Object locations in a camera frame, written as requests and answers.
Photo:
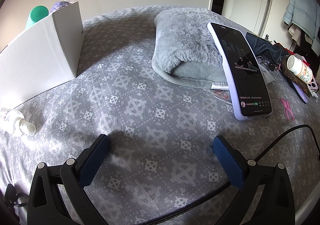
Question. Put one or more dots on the white warning tag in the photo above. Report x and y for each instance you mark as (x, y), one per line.
(221, 95)

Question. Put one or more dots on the clear bottle purple label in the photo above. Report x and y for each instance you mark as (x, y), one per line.
(61, 3)

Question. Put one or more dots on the small clear spray bottle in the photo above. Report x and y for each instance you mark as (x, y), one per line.
(12, 120)

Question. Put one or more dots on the white cardboard box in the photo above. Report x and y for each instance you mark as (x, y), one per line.
(37, 59)

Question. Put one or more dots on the dark denim cloth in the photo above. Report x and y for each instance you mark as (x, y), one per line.
(262, 44)

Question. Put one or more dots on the brown patterned wallet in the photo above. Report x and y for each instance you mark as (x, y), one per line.
(287, 76)

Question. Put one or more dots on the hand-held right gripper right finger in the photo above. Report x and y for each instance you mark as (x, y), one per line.
(228, 162)

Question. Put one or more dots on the light blue jacket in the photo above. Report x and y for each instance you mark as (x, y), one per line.
(300, 2)

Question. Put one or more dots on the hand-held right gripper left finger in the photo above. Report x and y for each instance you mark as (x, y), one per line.
(95, 162)

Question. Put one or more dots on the green bottle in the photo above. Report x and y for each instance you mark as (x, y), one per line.
(37, 14)

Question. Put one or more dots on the grey printed blanket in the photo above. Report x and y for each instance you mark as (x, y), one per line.
(140, 120)

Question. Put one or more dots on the phone in purple case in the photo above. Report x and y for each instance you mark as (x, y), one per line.
(301, 93)

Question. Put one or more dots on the hanging clothes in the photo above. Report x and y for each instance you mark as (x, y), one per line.
(302, 37)

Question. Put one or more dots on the smartphone in lilac case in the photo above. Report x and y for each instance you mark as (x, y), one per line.
(242, 69)

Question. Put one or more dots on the white pill bottle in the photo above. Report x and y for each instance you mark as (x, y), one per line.
(298, 67)

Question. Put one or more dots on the grey fluffy blanket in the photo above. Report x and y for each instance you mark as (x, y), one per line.
(182, 37)

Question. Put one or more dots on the bunch of keys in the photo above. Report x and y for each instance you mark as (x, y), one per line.
(268, 64)

